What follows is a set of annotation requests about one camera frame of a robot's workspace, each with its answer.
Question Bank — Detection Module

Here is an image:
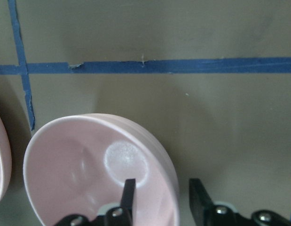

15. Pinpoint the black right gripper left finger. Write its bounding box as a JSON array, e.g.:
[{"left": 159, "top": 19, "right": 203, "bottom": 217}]
[{"left": 105, "top": 179, "right": 136, "bottom": 226}]

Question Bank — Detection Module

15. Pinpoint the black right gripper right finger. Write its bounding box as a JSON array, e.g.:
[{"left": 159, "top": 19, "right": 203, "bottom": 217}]
[{"left": 189, "top": 178, "right": 232, "bottom": 226}]

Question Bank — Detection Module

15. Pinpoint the pink bowl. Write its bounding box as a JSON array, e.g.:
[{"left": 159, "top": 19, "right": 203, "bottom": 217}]
[{"left": 23, "top": 113, "right": 180, "bottom": 226}]

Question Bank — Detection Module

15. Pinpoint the pink plate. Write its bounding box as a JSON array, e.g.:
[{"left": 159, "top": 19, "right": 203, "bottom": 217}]
[{"left": 0, "top": 117, "right": 12, "bottom": 201}]

